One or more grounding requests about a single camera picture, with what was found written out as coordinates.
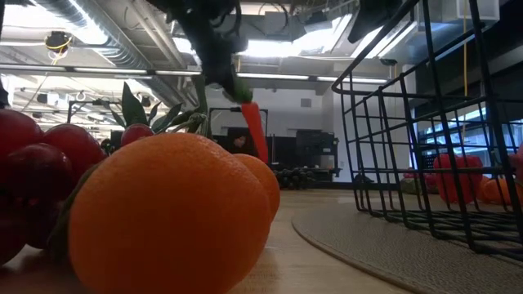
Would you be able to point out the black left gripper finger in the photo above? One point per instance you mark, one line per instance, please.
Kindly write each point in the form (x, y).
(222, 73)

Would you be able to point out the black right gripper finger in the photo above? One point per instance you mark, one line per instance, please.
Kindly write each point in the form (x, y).
(374, 16)

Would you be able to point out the orange toy carrot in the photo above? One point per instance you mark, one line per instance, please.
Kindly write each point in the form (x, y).
(255, 126)

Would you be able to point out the black grape bunch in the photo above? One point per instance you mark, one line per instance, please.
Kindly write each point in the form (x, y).
(294, 179)

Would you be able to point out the red bell pepper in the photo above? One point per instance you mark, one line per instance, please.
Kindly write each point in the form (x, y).
(466, 179)

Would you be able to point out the red grape bunch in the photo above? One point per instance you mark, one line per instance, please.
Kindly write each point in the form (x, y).
(428, 181)
(37, 171)

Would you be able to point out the grey ceiling air unit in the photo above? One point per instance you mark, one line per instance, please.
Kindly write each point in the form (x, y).
(282, 28)

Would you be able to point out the person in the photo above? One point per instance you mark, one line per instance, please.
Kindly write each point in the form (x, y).
(240, 141)

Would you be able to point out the green plant in white pot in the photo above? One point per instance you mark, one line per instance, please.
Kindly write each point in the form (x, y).
(132, 108)

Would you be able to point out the long ceiling light strip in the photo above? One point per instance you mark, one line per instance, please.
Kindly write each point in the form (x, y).
(122, 70)

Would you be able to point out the black ceiling dome device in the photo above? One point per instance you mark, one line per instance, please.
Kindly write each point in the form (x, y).
(57, 41)

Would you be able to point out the round grey mat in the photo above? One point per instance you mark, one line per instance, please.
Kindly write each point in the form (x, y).
(388, 253)

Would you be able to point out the black metal frame stand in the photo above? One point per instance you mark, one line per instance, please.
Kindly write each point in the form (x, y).
(220, 109)

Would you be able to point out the large silver ventilation duct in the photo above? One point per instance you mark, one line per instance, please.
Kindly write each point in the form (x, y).
(118, 53)

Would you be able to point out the black partition wall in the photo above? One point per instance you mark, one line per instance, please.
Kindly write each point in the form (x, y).
(310, 151)

